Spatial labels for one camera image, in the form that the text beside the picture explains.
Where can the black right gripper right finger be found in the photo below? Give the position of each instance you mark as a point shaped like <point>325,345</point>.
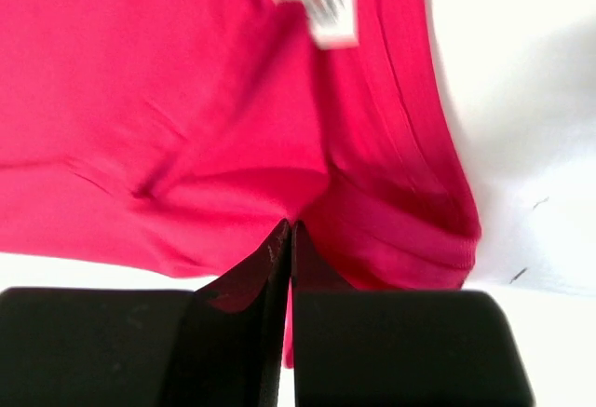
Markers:
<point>397,348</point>

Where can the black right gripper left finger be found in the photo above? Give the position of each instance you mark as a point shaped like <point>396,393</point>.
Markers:
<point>217,346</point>

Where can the pink-red t-shirt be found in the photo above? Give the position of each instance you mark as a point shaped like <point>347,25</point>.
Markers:
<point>174,135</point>

